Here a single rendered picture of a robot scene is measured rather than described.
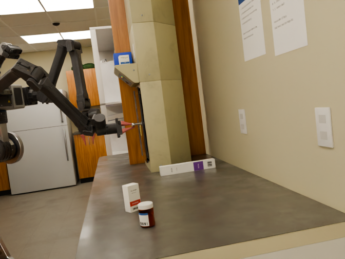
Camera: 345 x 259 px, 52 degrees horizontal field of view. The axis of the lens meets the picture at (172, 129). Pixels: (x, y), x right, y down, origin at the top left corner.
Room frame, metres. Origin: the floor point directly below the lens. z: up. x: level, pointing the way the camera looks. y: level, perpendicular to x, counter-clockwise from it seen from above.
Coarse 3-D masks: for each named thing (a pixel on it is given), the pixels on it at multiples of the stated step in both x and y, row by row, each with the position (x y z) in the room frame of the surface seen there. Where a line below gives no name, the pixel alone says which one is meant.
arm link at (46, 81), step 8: (32, 80) 1.64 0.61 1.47; (48, 80) 1.71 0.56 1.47; (32, 88) 1.66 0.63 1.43; (40, 88) 1.66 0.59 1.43; (48, 88) 1.70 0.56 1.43; (56, 88) 1.74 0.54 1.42; (48, 96) 1.73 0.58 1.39; (56, 96) 1.73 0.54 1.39; (64, 96) 1.77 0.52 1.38; (56, 104) 1.76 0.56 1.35; (64, 104) 1.76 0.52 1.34; (72, 104) 1.80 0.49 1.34; (64, 112) 1.79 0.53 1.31; (72, 112) 1.79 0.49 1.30; (80, 112) 1.83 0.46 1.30; (72, 120) 1.82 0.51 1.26; (80, 120) 1.82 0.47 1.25; (88, 120) 1.87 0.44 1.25; (80, 128) 1.85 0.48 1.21; (88, 128) 1.85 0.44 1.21
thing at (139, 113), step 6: (138, 90) 1.82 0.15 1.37; (138, 96) 1.83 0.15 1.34; (138, 102) 1.89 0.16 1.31; (138, 108) 1.95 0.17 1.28; (138, 114) 2.01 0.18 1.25; (138, 120) 2.08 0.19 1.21; (144, 132) 1.82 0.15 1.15; (144, 138) 1.82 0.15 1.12; (144, 144) 1.84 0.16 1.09; (144, 150) 1.89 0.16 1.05; (144, 156) 1.95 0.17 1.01
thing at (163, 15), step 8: (128, 0) 1.84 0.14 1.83; (136, 0) 1.82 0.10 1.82; (144, 0) 1.83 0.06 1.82; (152, 0) 1.85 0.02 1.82; (160, 0) 1.90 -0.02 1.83; (168, 0) 1.96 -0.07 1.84; (128, 8) 1.90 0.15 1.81; (136, 8) 1.82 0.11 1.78; (144, 8) 1.83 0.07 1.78; (152, 8) 1.84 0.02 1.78; (160, 8) 1.89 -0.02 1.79; (168, 8) 1.96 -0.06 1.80; (128, 16) 1.96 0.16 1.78; (136, 16) 1.82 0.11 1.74; (144, 16) 1.82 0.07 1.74; (152, 16) 1.83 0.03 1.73; (160, 16) 1.89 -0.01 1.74; (168, 16) 1.95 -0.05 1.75; (128, 24) 2.03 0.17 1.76; (168, 24) 1.95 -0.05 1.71; (128, 32) 2.10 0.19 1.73
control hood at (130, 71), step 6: (114, 66) 1.80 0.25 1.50; (120, 66) 1.80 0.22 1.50; (126, 66) 1.80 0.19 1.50; (132, 66) 1.81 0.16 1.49; (114, 72) 2.02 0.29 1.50; (120, 72) 1.84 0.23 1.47; (126, 72) 1.80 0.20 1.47; (132, 72) 1.81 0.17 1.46; (138, 72) 1.82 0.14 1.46; (126, 78) 1.88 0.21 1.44; (132, 78) 1.81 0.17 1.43; (138, 78) 1.81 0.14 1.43; (132, 84) 1.94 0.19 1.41
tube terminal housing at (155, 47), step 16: (144, 32) 1.82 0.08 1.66; (160, 32) 1.87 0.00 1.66; (144, 48) 1.82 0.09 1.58; (160, 48) 1.86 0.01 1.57; (176, 48) 1.98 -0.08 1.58; (144, 64) 1.82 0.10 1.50; (160, 64) 1.84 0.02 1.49; (176, 64) 1.96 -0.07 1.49; (144, 80) 1.82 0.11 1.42; (160, 80) 1.83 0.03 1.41; (176, 80) 1.95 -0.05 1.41; (144, 96) 1.82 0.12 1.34; (160, 96) 1.83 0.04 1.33; (176, 96) 1.93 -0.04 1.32; (144, 112) 1.81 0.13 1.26; (160, 112) 1.83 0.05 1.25; (176, 112) 1.92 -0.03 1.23; (160, 128) 1.83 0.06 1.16; (176, 128) 1.90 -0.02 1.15; (160, 144) 1.82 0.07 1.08; (176, 144) 1.89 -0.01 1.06; (160, 160) 1.82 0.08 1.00; (176, 160) 1.87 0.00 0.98
